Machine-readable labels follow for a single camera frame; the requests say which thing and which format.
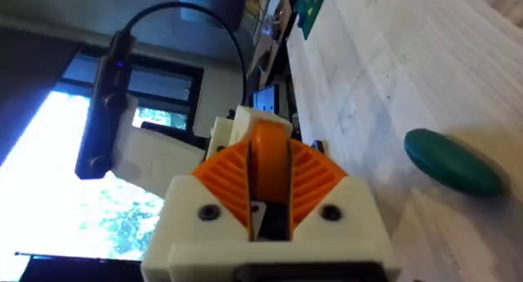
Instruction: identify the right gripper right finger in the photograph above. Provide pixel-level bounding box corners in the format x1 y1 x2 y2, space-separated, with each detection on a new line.
289 138 394 245

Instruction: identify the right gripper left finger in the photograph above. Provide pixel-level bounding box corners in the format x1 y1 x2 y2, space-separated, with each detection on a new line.
141 140 252 282

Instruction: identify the computer monitor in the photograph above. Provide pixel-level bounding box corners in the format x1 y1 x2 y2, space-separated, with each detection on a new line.
248 83 281 115

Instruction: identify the green disc with holes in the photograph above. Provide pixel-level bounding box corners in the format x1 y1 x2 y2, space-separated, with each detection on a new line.
403 128 504 198

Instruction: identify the black camera cable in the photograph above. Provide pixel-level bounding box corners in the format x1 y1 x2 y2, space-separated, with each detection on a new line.
121 1 248 108

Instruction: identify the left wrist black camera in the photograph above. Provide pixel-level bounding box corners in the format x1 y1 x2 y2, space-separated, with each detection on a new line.
74 28 136 181

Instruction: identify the window with dark frame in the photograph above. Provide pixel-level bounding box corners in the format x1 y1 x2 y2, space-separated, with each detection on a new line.
0 48 205 262

